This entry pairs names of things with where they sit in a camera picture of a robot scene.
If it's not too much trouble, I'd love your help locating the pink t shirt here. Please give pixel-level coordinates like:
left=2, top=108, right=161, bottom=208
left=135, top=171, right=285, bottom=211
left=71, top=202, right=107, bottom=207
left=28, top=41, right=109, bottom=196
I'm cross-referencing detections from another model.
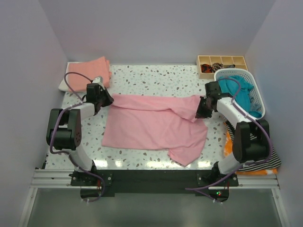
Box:
left=102, top=94, right=208, bottom=166

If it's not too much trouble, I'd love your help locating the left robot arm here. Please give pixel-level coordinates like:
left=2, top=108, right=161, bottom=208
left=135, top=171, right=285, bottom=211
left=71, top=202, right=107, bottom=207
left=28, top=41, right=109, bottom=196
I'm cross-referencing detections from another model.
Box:
left=46, top=83, right=114, bottom=185

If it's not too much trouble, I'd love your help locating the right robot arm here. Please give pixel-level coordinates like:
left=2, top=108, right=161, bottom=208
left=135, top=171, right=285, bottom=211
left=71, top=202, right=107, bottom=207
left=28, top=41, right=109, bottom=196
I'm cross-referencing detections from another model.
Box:
left=196, top=81, right=273, bottom=186

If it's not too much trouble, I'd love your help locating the teal t shirt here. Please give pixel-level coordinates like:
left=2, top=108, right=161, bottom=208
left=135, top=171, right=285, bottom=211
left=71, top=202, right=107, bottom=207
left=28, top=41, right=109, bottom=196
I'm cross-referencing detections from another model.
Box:
left=219, top=75, right=262, bottom=118

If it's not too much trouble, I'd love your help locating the white laundry basket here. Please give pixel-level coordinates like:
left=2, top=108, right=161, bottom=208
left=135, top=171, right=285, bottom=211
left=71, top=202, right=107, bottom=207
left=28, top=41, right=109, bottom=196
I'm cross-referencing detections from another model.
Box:
left=214, top=68, right=266, bottom=119

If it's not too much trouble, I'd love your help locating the red black rolled cloth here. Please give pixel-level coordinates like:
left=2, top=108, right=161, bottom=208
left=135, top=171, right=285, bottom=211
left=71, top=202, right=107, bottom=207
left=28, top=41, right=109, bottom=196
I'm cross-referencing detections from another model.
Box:
left=201, top=64, right=213, bottom=73

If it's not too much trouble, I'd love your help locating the patterned rolled cloth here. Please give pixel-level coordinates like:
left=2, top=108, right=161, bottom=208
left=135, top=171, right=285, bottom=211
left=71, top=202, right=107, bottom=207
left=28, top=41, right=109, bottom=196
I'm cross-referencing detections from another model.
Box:
left=212, top=62, right=224, bottom=73

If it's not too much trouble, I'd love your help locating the wooden compartment box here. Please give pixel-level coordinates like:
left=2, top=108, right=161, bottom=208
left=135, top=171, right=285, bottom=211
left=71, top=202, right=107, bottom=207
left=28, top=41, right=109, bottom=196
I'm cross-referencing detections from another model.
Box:
left=196, top=55, right=248, bottom=79

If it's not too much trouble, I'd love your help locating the folded salmon t shirt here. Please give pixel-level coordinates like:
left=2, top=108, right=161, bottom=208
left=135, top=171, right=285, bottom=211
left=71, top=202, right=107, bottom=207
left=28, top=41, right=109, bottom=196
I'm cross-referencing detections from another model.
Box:
left=67, top=56, right=112, bottom=92

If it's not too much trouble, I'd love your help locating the folded white t shirt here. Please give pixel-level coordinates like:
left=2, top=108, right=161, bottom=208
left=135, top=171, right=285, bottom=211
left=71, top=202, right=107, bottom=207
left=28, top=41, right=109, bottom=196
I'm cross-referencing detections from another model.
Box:
left=58, top=61, right=82, bottom=92

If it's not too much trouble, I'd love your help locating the orange white cloth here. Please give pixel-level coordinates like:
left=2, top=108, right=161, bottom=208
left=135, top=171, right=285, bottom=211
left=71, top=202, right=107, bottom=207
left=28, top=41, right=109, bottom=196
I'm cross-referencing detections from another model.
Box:
left=223, top=131, right=278, bottom=176

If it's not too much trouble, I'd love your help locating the black white striped shirt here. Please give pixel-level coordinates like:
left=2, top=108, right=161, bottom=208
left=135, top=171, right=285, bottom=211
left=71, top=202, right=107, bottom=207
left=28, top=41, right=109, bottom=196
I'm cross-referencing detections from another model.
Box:
left=224, top=120, right=282, bottom=172

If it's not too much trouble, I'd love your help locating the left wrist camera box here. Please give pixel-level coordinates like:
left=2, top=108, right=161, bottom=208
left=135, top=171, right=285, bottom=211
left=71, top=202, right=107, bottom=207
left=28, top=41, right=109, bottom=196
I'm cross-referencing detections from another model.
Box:
left=92, top=76, right=105, bottom=88

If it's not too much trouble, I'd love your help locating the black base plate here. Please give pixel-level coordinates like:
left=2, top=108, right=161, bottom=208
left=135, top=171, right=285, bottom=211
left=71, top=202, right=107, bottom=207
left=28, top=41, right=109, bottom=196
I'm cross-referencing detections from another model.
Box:
left=70, top=169, right=239, bottom=201

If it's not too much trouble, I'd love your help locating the aluminium frame rail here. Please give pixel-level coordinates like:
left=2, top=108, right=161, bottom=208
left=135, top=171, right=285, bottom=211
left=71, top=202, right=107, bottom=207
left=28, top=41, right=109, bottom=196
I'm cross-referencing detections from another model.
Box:
left=19, top=169, right=290, bottom=227

